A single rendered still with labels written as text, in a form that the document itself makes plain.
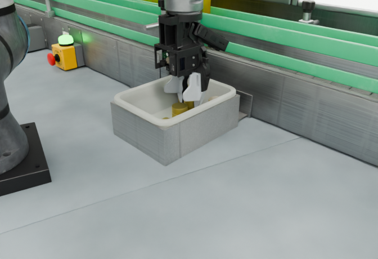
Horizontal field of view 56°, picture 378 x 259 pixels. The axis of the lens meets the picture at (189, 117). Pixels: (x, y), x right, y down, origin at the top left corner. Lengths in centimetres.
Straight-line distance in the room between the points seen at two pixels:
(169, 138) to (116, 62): 44
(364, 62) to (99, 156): 52
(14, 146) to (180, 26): 37
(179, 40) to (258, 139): 27
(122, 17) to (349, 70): 58
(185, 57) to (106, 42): 42
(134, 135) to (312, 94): 37
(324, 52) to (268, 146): 22
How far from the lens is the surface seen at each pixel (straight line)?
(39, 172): 67
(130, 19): 97
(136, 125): 70
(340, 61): 73
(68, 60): 118
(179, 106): 75
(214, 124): 74
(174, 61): 69
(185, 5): 68
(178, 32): 69
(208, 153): 72
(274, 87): 79
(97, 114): 89
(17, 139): 69
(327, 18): 95
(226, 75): 87
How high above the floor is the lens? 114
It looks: 28 degrees down
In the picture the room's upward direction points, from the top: straight up
